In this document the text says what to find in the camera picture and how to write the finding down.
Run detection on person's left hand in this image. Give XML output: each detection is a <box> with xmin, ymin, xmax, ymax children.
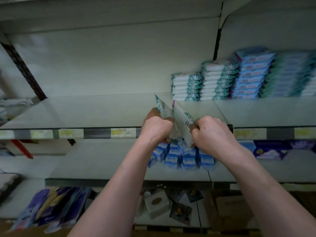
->
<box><xmin>140</xmin><ymin>107</ymin><xmax>174</xmax><ymax>148</ymax></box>

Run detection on person's right hand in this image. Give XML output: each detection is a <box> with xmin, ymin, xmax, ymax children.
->
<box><xmin>190</xmin><ymin>116</ymin><xmax>243</xmax><ymax>163</ymax></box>

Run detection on wipes packet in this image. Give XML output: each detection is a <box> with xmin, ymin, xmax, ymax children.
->
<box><xmin>154</xmin><ymin>93</ymin><xmax>174</xmax><ymax>121</ymax></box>
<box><xmin>172</xmin><ymin>100</ymin><xmax>197</xmax><ymax>148</ymax></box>

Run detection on stack of blue red packets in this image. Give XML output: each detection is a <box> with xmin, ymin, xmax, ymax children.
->
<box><xmin>231</xmin><ymin>47</ymin><xmax>276</xmax><ymax>100</ymax></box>

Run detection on metal store shelving unit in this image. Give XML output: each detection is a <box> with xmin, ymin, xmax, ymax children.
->
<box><xmin>0</xmin><ymin>0</ymin><xmax>316</xmax><ymax>237</ymax></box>

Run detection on stack of blue green packets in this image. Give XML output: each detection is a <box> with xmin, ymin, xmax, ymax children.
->
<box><xmin>261</xmin><ymin>51</ymin><xmax>314</xmax><ymax>98</ymax></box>

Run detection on person's left forearm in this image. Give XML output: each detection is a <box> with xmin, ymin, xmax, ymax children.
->
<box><xmin>68</xmin><ymin>138</ymin><xmax>164</xmax><ymax>237</ymax></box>

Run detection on person's right forearm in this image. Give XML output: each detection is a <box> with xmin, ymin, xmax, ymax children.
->
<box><xmin>222</xmin><ymin>150</ymin><xmax>316</xmax><ymax>237</ymax></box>

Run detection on beige tissue box holder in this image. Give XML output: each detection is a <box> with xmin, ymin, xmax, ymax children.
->
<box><xmin>143</xmin><ymin>189</ymin><xmax>171</xmax><ymax>219</ymax></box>

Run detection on dark blue packaged goods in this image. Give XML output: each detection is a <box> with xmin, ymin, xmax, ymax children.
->
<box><xmin>239</xmin><ymin>141</ymin><xmax>316</xmax><ymax>161</ymax></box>

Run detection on brown carton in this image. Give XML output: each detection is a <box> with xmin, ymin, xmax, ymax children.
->
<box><xmin>203</xmin><ymin>190</ymin><xmax>257</xmax><ymax>232</ymax></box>

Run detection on dark plastic bags bundle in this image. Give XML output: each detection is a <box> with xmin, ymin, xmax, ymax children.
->
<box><xmin>9</xmin><ymin>187</ymin><xmax>94</xmax><ymax>232</ymax></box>

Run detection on hanging packaged goods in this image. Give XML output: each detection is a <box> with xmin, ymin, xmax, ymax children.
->
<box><xmin>0</xmin><ymin>89</ymin><xmax>35</xmax><ymax>121</ymax></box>

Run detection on white textured pack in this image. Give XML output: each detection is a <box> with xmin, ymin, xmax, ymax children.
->
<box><xmin>0</xmin><ymin>172</ymin><xmax>21</xmax><ymax>200</ymax></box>

